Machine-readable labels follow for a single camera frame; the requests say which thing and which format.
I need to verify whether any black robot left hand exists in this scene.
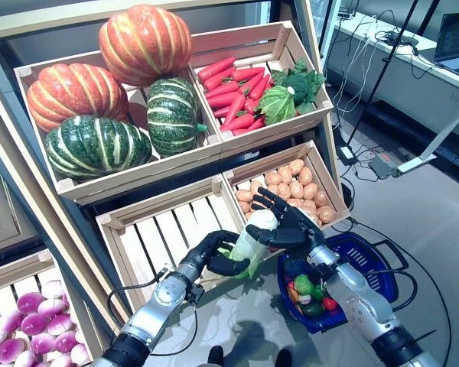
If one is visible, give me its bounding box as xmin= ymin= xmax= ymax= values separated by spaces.
xmin=177 ymin=230 xmax=252 ymax=277

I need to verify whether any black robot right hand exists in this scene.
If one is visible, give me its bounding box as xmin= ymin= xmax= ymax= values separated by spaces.
xmin=246 ymin=187 xmax=326 ymax=255

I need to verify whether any green white napa cabbage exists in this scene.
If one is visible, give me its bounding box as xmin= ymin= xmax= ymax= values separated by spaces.
xmin=218 ymin=209 xmax=279 ymax=280

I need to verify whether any blue plastic shopping basket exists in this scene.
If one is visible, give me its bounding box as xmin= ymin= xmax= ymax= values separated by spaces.
xmin=277 ymin=232 xmax=410 ymax=334

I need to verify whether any small round green lettuce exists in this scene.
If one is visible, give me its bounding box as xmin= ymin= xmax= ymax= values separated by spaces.
xmin=293 ymin=274 xmax=315 ymax=295

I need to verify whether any dark green cucumber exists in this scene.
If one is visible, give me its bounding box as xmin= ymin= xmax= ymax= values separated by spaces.
xmin=301 ymin=302 xmax=326 ymax=318

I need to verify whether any large wooden slat crate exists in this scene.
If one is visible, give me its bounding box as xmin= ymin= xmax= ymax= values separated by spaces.
xmin=13 ymin=49 xmax=225 ymax=207

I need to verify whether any black robot left foot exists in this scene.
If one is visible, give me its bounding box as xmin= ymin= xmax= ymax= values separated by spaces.
xmin=207 ymin=345 xmax=226 ymax=367

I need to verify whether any black robot foot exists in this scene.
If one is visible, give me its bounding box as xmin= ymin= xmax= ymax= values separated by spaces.
xmin=207 ymin=345 xmax=226 ymax=367
xmin=275 ymin=347 xmax=294 ymax=367

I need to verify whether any grey floor box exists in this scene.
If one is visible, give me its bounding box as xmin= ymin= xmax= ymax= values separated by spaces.
xmin=368 ymin=157 xmax=394 ymax=180

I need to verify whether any round green cabbage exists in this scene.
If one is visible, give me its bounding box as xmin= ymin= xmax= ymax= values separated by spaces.
xmin=258 ymin=86 xmax=298 ymax=126

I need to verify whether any black robot right foot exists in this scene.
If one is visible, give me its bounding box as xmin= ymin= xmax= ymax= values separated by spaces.
xmin=275 ymin=347 xmax=294 ymax=367

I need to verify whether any green striped pumpkin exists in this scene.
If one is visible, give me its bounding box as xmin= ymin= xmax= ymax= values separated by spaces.
xmin=44 ymin=114 xmax=154 ymax=183
xmin=145 ymin=77 xmax=209 ymax=158

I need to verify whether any green broccoli with leaves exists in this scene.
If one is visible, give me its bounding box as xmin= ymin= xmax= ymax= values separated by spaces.
xmin=270 ymin=57 xmax=327 ymax=115

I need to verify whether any black tripod stand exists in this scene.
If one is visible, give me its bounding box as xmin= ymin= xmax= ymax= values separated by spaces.
xmin=343 ymin=0 xmax=420 ymax=148

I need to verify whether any white desk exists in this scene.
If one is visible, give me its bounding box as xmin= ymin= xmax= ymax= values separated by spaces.
xmin=326 ymin=11 xmax=459 ymax=179

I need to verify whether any wooden turnip crate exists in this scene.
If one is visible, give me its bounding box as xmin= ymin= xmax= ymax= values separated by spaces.
xmin=0 ymin=248 xmax=100 ymax=367

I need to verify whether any grey wooden crate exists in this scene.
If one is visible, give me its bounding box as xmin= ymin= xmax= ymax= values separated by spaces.
xmin=0 ymin=151 xmax=37 ymax=261

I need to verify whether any orange striped pumpkin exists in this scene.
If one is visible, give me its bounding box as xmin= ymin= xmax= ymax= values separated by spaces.
xmin=26 ymin=63 xmax=130 ymax=134
xmin=98 ymin=3 xmax=194 ymax=88

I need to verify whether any black router with antennas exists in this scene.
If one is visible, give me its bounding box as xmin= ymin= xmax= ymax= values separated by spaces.
xmin=336 ymin=0 xmax=359 ymax=20

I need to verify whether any grey open laptop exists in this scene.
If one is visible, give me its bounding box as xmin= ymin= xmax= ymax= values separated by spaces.
xmin=432 ymin=12 xmax=459 ymax=80

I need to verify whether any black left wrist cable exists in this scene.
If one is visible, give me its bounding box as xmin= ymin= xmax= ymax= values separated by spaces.
xmin=106 ymin=267 xmax=200 ymax=359

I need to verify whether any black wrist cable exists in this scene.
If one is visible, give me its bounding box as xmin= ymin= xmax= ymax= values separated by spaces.
xmin=361 ymin=269 xmax=418 ymax=310
xmin=106 ymin=267 xmax=200 ymax=359

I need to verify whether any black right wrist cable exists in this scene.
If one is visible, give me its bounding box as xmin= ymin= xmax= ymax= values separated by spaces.
xmin=361 ymin=269 xmax=418 ymax=310

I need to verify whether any black floor cable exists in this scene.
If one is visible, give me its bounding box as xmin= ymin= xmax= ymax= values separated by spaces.
xmin=330 ymin=217 xmax=453 ymax=367

